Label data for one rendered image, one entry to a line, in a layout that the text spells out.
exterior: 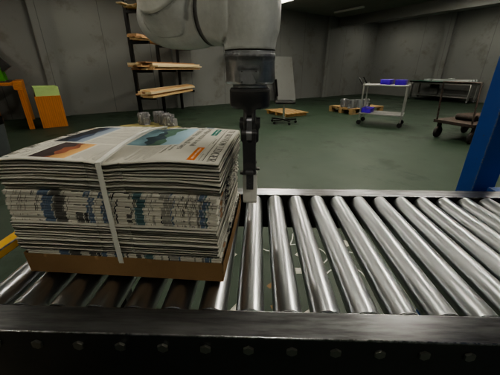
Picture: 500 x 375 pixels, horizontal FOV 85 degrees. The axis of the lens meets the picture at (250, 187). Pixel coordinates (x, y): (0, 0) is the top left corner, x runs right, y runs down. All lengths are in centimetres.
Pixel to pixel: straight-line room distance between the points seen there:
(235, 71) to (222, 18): 8
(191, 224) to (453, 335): 43
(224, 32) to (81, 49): 859
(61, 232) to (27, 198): 8
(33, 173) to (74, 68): 849
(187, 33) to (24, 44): 853
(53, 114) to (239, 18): 695
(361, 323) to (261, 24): 49
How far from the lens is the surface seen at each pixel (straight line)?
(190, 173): 44
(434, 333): 54
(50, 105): 731
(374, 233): 76
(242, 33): 49
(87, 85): 905
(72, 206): 55
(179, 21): 56
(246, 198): 59
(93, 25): 913
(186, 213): 46
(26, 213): 62
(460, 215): 95
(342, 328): 49
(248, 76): 50
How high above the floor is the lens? 116
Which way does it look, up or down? 24 degrees down
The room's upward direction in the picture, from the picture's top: straight up
